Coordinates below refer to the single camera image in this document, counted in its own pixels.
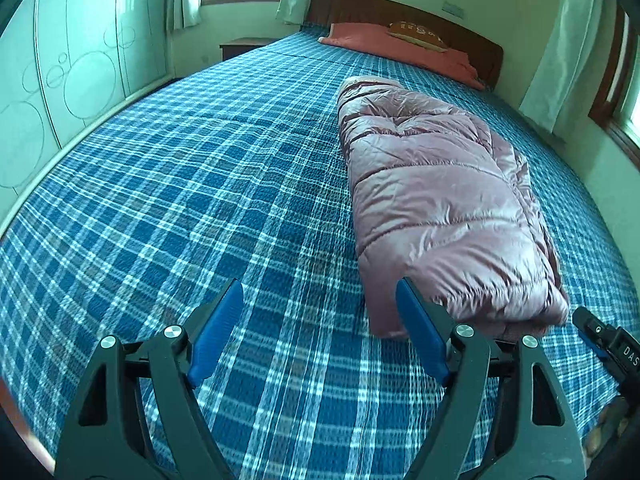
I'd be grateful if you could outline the dark wooden headboard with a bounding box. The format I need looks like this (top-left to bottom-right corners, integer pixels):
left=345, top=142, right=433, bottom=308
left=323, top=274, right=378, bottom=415
left=305, top=0, right=503, bottom=92

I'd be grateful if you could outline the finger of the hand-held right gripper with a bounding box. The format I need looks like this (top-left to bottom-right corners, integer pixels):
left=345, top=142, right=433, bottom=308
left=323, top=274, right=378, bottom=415
left=572, top=307, right=619, bottom=361

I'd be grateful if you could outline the white curtain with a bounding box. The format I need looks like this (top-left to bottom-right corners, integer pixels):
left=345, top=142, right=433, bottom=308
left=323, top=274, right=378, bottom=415
left=520, top=0, right=621, bottom=136

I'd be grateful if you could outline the pink puffer jacket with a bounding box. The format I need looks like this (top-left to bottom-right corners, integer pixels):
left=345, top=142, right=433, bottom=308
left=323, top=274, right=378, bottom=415
left=336, top=75, right=571, bottom=341

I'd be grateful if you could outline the blue plaid bed sheet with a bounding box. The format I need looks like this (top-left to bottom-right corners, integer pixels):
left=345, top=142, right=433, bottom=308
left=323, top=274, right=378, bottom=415
left=0, top=25, right=640, bottom=480

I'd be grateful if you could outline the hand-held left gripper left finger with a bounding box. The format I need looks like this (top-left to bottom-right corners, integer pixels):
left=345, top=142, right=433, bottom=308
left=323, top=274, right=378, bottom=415
left=54, top=279, right=246, bottom=480

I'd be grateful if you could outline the wooden framed window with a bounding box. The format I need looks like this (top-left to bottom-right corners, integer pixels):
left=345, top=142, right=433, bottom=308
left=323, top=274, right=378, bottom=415
left=589, top=5, right=640, bottom=156

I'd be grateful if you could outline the brown patterned cushion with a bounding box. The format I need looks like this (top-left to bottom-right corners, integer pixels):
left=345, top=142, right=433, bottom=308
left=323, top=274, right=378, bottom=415
left=387, top=20, right=449, bottom=53

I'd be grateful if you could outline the wooden nightstand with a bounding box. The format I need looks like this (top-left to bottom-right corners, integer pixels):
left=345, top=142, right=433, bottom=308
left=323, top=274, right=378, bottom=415
left=219, top=36, right=278, bottom=63

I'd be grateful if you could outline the white wardrobe with circle pattern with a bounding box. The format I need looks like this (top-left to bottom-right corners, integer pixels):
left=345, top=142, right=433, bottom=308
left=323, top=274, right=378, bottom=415
left=0, top=0, right=176, bottom=231

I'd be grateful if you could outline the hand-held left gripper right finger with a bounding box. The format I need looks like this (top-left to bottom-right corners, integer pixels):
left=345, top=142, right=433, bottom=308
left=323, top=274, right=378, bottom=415
left=395, top=277, right=586, bottom=480

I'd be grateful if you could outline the orange pillow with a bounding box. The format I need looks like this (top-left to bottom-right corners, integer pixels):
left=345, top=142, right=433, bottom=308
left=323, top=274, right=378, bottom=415
left=318, top=22, right=486, bottom=92

